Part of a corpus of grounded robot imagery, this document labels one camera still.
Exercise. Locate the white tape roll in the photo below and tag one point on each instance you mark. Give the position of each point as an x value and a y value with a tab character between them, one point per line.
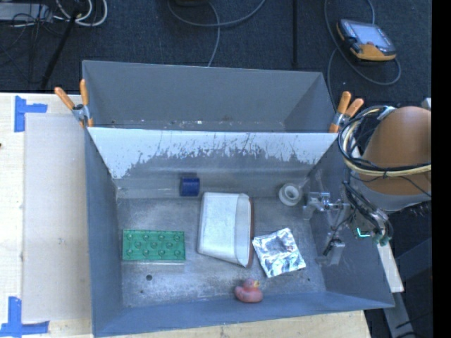
289	194

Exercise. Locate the red rubber duck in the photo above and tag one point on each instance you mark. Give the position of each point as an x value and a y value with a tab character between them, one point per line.
248	292

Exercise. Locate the grey metal bin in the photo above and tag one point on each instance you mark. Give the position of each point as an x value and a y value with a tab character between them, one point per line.
211	93

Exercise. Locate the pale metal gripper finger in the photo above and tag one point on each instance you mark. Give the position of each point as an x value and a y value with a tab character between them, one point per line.
317	203
337	252

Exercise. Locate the blue cube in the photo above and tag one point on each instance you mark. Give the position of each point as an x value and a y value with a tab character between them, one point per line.
189	186

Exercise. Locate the green studded flat block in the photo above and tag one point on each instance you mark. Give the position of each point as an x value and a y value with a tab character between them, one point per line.
153	245

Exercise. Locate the white rectangular tray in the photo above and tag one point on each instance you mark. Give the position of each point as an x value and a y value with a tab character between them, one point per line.
218	224

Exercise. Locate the silver foil packet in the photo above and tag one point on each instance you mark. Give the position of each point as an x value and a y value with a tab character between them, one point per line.
278	253

